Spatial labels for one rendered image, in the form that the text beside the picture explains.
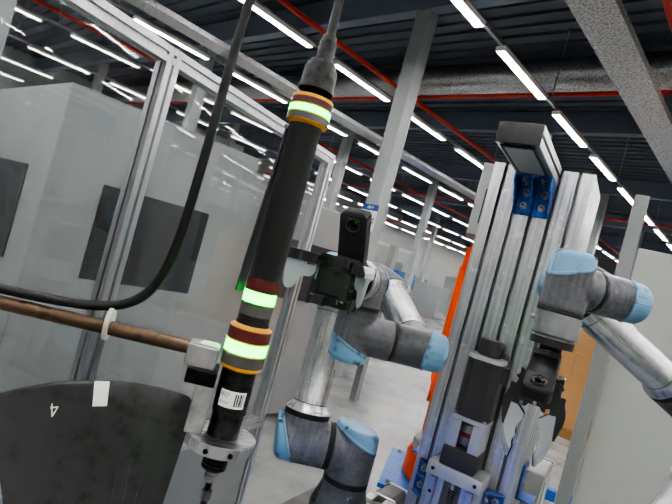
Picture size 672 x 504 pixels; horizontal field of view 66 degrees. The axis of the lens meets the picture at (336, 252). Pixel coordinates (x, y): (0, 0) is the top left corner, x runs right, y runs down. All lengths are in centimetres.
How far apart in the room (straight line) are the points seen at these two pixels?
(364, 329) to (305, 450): 47
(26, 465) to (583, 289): 81
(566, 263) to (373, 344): 36
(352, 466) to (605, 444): 118
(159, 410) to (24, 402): 15
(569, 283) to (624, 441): 140
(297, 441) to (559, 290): 72
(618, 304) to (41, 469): 87
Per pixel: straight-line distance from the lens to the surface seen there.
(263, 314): 52
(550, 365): 91
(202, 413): 54
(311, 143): 53
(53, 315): 56
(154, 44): 134
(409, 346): 97
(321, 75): 54
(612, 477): 230
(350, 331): 95
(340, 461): 135
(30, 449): 69
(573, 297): 93
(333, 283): 77
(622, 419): 226
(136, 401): 70
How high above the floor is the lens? 167
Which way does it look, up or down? 1 degrees up
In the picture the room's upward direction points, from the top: 15 degrees clockwise
